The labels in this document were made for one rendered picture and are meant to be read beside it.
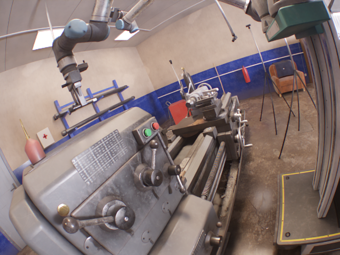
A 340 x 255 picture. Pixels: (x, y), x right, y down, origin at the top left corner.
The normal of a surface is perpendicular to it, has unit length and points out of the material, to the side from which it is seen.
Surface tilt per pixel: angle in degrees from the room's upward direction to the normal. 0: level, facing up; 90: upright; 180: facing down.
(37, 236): 90
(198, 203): 32
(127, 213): 90
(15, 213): 46
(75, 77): 90
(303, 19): 90
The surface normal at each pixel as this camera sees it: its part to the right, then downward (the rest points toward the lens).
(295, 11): -0.49, 0.44
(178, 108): -0.14, 0.33
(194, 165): 0.15, -0.83
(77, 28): 0.78, -0.17
